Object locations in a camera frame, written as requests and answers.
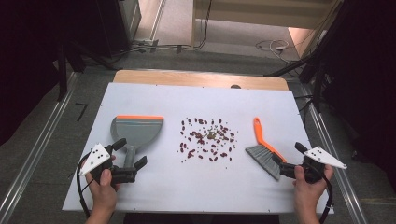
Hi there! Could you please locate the person's right hand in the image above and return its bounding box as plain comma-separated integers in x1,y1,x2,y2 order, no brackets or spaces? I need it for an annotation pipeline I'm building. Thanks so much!
291,164,335,202

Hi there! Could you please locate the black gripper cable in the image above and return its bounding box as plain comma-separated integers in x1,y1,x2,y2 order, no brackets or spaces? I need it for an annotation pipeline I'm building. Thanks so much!
318,173,334,224
76,151,95,219

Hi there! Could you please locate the white floor cable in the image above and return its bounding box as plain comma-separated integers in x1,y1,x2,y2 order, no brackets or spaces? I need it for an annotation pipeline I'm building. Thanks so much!
255,38,291,61

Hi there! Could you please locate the light wooden box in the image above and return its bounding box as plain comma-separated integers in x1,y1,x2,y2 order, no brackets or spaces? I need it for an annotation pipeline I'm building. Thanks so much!
287,26,320,59

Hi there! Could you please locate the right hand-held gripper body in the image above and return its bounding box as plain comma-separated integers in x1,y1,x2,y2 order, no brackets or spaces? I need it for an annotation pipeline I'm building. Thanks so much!
278,146,347,185

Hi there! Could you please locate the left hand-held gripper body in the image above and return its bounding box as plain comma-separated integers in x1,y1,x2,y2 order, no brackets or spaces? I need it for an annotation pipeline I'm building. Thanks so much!
78,143,138,185

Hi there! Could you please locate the grey dustpan with orange edge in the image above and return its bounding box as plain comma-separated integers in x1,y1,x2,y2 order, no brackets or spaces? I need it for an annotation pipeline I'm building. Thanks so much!
110,114,165,171

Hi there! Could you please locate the aluminium floor rail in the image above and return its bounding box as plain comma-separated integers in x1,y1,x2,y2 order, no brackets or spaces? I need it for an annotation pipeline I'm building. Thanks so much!
0,70,80,224
297,82,370,224

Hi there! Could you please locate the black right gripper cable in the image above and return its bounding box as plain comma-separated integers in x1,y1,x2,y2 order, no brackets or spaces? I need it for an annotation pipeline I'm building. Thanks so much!
318,173,334,224

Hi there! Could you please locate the black curtain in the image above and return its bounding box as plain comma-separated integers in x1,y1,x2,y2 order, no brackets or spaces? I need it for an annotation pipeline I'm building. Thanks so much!
0,0,130,147
264,0,396,188

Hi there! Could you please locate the scatter of red beans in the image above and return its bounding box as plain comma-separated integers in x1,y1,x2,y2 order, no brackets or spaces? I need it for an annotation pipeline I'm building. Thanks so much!
177,117,238,163

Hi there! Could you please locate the person's left hand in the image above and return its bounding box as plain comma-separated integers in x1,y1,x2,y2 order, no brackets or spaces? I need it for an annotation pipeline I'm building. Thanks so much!
85,168,121,213

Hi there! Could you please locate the bundle of dark floor cables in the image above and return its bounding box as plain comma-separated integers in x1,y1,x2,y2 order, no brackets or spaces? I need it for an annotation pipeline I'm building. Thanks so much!
129,0,214,54

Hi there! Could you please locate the orange brush with grey bristles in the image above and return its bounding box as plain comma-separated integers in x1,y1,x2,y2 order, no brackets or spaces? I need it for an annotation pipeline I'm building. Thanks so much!
245,116,288,182

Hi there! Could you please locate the beige cabinet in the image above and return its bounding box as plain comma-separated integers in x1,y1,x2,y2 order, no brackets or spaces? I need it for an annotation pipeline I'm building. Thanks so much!
191,0,344,49

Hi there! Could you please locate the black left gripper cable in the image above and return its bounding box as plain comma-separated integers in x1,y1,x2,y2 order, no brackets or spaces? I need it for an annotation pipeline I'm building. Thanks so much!
76,151,95,219

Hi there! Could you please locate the black metal stand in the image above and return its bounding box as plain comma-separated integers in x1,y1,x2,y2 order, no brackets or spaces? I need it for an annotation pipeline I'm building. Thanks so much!
55,40,118,102
263,52,328,114

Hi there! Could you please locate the person's dark clothing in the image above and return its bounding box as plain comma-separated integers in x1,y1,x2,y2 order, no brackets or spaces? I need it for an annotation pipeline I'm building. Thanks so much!
123,213,281,224

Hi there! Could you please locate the white board sheet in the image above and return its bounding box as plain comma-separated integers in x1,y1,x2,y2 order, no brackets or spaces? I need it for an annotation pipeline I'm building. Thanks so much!
61,81,335,216

